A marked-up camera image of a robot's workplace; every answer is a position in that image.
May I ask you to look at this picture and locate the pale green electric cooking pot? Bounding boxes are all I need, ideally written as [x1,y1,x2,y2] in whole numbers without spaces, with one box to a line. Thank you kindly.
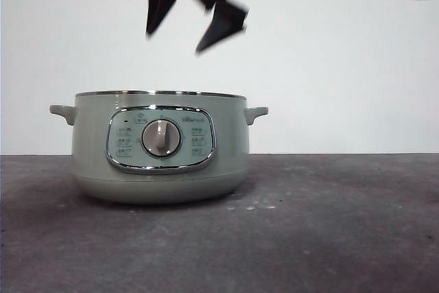
[49,89,269,204]

